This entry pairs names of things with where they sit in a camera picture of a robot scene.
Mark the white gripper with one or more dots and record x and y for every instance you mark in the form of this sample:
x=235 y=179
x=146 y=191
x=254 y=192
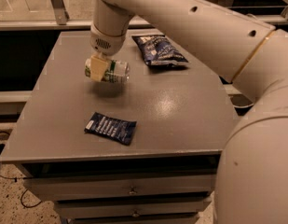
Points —
x=106 y=43

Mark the white green 7up can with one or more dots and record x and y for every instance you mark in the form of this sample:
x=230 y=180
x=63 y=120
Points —
x=117 y=71

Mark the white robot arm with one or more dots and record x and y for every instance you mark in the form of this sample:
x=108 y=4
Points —
x=252 y=176

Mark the large blue chip bag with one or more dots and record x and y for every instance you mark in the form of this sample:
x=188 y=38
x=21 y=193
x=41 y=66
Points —
x=157 y=50

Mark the small blue snack packet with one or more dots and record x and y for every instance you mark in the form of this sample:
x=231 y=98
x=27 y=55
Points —
x=119 y=130

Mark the grey drawer cabinet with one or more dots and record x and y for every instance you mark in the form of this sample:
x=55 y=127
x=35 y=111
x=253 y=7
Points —
x=183 y=120

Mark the top grey drawer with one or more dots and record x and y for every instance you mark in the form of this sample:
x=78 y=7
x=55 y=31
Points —
x=94 y=187

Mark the grey drawer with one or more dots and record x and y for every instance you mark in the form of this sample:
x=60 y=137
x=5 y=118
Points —
x=134 y=208
x=94 y=187

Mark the middle grey drawer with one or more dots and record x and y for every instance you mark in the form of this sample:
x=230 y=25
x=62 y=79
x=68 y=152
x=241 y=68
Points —
x=134 y=208

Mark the metal guard rail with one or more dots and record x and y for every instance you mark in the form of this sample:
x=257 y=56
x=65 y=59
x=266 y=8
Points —
x=50 y=14

